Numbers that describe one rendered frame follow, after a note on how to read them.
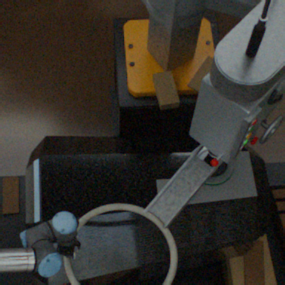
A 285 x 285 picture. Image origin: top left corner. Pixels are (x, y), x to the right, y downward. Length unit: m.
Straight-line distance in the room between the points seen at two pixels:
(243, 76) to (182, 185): 0.76
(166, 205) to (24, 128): 1.57
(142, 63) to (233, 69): 1.21
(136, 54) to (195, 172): 0.88
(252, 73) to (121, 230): 1.06
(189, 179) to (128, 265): 0.53
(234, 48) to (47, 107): 2.10
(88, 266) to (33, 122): 1.43
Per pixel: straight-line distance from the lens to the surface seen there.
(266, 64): 1.93
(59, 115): 3.78
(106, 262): 2.65
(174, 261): 2.37
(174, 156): 2.67
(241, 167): 2.70
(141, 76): 2.98
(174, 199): 2.47
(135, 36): 3.14
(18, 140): 3.72
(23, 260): 1.95
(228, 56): 1.92
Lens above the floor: 3.22
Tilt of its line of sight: 66 degrees down
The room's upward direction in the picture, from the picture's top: 3 degrees clockwise
